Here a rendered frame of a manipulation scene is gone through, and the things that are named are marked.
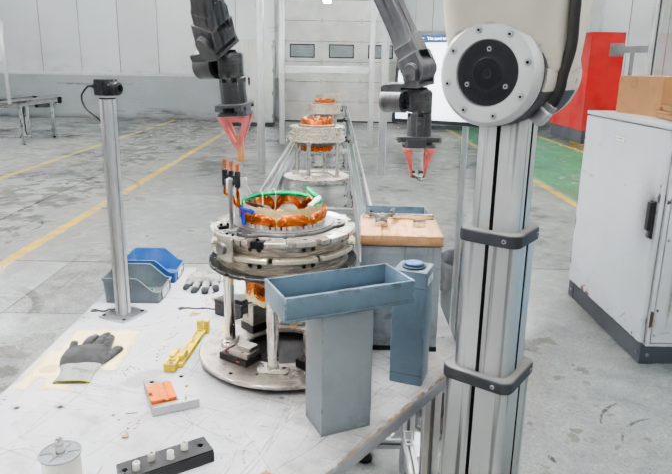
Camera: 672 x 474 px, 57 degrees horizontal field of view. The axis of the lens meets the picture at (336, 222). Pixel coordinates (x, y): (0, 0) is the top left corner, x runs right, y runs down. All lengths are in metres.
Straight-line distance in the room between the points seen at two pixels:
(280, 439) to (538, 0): 0.84
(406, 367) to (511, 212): 0.46
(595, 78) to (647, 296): 2.04
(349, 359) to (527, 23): 0.63
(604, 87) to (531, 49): 4.04
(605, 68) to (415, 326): 3.86
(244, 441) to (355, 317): 0.30
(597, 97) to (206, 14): 3.95
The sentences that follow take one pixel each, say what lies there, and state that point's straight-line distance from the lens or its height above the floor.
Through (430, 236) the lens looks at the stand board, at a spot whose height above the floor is 1.06.
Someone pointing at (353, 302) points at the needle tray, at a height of 1.04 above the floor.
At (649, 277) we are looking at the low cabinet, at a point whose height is 0.46.
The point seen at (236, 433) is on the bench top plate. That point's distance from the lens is 1.20.
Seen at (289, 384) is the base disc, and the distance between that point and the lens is 1.31.
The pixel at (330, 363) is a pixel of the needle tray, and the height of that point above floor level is 0.92.
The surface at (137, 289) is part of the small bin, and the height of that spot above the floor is 0.82.
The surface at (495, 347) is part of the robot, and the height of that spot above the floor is 0.98.
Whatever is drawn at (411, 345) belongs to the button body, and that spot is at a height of 0.87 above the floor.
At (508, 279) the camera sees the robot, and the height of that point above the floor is 1.10.
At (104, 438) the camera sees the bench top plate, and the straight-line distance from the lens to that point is 1.24.
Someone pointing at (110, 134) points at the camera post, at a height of 1.26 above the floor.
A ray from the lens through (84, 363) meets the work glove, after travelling 1.49.
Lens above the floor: 1.44
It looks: 14 degrees down
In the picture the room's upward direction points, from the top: 1 degrees clockwise
